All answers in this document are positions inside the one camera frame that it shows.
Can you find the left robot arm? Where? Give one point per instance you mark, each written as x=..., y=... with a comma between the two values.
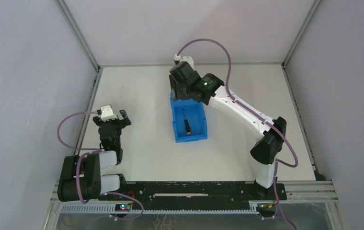
x=81, y=176

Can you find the left aluminium frame rail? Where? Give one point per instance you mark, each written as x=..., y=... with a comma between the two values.
x=73, y=25

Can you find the right aluminium frame rail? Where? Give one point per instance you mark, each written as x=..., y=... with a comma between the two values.
x=298, y=90

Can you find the grey slotted cable duct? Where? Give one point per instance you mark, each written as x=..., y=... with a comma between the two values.
x=100, y=208

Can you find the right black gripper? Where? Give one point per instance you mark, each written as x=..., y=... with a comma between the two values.
x=176, y=89

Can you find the black yellow screwdriver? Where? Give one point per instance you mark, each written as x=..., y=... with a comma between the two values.
x=186, y=123

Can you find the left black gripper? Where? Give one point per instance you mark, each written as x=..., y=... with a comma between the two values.
x=110, y=122

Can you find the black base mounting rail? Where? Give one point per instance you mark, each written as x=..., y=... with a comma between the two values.
x=202, y=195

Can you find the blue plastic bin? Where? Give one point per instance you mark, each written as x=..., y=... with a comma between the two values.
x=196, y=116

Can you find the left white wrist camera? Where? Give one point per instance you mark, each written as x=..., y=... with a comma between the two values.
x=106, y=113

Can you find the back aluminium frame rail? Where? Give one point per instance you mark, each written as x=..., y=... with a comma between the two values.
x=199, y=64

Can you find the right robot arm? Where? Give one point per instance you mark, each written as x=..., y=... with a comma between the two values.
x=210, y=90

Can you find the aluminium frame rail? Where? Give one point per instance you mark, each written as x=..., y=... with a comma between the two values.
x=199, y=64
x=298, y=90
x=73, y=25

